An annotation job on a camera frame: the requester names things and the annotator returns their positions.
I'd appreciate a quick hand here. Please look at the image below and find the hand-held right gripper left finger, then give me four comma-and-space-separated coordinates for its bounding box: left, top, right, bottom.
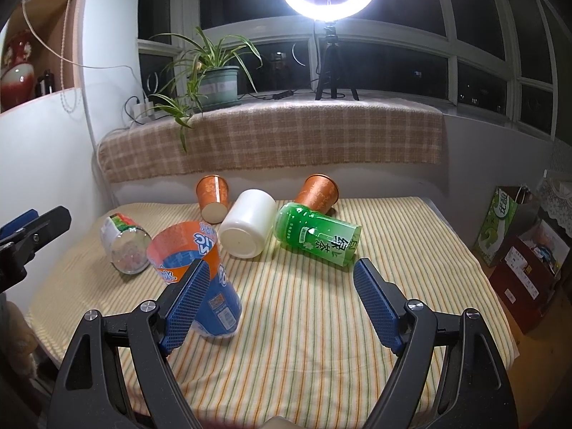
53, 259, 211, 429

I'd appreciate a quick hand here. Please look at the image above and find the red and white vase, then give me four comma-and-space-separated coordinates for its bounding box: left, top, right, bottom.
0, 29, 36, 112

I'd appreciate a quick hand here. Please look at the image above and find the white plastic cup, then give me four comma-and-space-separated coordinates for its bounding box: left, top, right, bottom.
218, 189, 278, 259

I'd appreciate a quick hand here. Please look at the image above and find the red cardboard box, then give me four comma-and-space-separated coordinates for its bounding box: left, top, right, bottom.
489, 219, 568, 336

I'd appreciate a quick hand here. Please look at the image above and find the green plant pot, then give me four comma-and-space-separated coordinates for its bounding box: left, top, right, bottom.
196, 66, 243, 109

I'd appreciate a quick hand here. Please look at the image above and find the black cable with switch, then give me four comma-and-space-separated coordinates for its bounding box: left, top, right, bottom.
237, 89, 314, 102

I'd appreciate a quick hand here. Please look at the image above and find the green paper shopping bag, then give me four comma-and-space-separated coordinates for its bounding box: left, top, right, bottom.
474, 185, 541, 269

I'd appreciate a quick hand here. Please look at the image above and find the black tripod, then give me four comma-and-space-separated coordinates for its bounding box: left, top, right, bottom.
314, 22, 360, 101

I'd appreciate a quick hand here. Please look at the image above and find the dark bottle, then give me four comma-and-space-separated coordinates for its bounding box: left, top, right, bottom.
36, 69, 55, 97

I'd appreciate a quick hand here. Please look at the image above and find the yellow striped table cloth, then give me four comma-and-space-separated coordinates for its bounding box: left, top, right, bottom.
27, 197, 521, 416

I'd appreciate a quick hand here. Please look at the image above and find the brown plaid cloth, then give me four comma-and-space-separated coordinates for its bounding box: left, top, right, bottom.
97, 98, 443, 184

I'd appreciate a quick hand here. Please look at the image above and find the blue and orange paper cup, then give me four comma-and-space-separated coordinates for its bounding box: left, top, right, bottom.
147, 220, 243, 338

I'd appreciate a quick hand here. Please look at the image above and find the clear cup with red-green label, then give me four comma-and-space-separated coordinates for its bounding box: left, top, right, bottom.
99, 213, 152, 275

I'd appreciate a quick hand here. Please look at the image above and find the white lace cloth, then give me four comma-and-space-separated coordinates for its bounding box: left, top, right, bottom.
538, 140, 572, 237

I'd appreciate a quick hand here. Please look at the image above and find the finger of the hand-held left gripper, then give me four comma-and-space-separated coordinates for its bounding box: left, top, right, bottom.
0, 206, 72, 294

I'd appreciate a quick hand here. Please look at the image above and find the green printed plastic cup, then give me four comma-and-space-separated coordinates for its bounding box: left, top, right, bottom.
273, 202, 363, 269

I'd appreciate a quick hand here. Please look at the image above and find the spider plant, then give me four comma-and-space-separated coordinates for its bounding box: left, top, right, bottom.
149, 26, 263, 153

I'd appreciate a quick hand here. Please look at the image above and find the beige fuzzy cloth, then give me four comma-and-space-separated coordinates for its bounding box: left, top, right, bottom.
0, 299, 39, 378

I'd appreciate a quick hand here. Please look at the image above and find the white power strip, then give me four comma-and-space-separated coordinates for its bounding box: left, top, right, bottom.
133, 97, 158, 122

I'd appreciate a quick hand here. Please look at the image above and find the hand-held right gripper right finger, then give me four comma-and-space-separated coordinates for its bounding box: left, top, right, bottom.
353, 258, 519, 429

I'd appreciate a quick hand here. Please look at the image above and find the wooden shelf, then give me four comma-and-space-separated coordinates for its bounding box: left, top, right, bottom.
0, 0, 90, 114

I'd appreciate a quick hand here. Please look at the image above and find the white window frame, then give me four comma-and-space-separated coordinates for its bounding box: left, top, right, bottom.
136, 0, 559, 144

